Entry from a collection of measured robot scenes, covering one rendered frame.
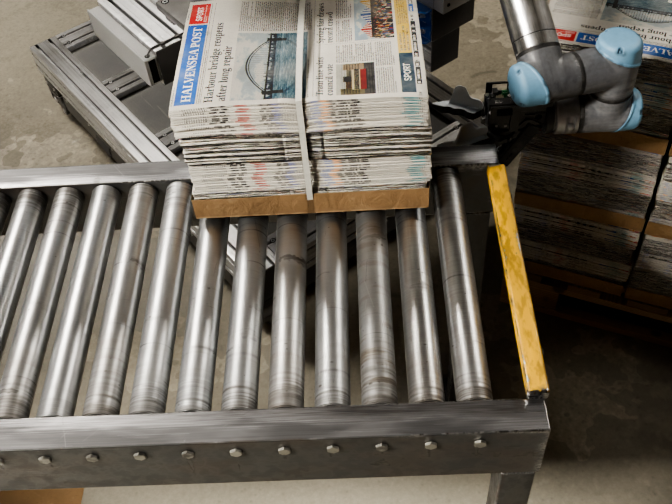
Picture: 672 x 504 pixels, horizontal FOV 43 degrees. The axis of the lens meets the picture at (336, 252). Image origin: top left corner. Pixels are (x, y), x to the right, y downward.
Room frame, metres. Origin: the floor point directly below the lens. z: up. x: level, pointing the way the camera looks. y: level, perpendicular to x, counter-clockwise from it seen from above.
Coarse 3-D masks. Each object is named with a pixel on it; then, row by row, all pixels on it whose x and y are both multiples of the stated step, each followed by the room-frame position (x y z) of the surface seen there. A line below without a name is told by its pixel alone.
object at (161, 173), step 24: (24, 168) 1.12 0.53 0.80; (48, 168) 1.11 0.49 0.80; (72, 168) 1.11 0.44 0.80; (96, 168) 1.10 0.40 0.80; (120, 168) 1.09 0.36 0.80; (144, 168) 1.09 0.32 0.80; (168, 168) 1.08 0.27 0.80; (432, 168) 1.02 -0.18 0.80; (456, 168) 1.02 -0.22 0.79; (480, 168) 1.02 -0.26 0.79; (48, 192) 1.07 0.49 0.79; (120, 192) 1.06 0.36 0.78; (480, 192) 1.02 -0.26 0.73; (120, 216) 1.06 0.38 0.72; (192, 216) 1.05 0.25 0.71; (312, 216) 1.04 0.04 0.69
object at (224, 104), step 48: (240, 0) 1.22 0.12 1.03; (192, 48) 1.10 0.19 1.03; (240, 48) 1.08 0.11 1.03; (192, 96) 0.98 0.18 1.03; (240, 96) 0.96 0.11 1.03; (192, 144) 0.95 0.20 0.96; (240, 144) 0.95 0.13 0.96; (192, 192) 0.95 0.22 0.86; (240, 192) 0.94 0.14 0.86; (288, 192) 0.94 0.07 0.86
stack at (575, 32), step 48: (576, 0) 1.42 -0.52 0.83; (624, 0) 1.40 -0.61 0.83; (576, 48) 1.28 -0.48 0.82; (528, 144) 1.31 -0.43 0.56; (576, 144) 1.26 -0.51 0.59; (528, 192) 1.30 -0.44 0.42; (576, 192) 1.26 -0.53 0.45; (624, 192) 1.21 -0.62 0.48; (528, 240) 1.30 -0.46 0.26; (576, 240) 1.25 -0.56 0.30; (624, 240) 1.20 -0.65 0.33; (576, 288) 1.23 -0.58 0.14; (624, 288) 1.30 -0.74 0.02
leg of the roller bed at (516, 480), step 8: (512, 472) 0.52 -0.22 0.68; (520, 472) 0.52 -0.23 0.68; (528, 472) 0.52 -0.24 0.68; (496, 480) 0.53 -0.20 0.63; (504, 480) 0.52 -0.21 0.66; (512, 480) 0.52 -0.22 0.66; (520, 480) 0.52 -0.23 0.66; (528, 480) 0.52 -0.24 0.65; (496, 488) 0.53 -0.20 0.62; (504, 488) 0.52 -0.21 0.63; (512, 488) 0.52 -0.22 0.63; (520, 488) 0.52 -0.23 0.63; (528, 488) 0.52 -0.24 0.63; (488, 496) 0.56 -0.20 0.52; (496, 496) 0.52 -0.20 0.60; (504, 496) 0.52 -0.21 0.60; (512, 496) 0.52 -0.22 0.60; (520, 496) 0.52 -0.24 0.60; (528, 496) 0.52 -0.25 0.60
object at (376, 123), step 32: (352, 0) 1.19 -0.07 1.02; (384, 0) 1.18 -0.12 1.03; (352, 32) 1.10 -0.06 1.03; (384, 32) 1.09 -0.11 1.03; (416, 32) 1.08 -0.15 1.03; (320, 64) 1.02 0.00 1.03; (352, 64) 1.02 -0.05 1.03; (384, 64) 1.01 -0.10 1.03; (416, 64) 1.00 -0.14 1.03; (320, 96) 0.95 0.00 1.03; (352, 96) 0.94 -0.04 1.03; (384, 96) 0.93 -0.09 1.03; (416, 96) 0.93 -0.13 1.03; (352, 128) 0.93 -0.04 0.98; (384, 128) 0.93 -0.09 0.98; (416, 128) 0.93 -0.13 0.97; (352, 160) 0.94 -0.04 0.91; (384, 160) 0.93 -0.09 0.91; (416, 160) 0.93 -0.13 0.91
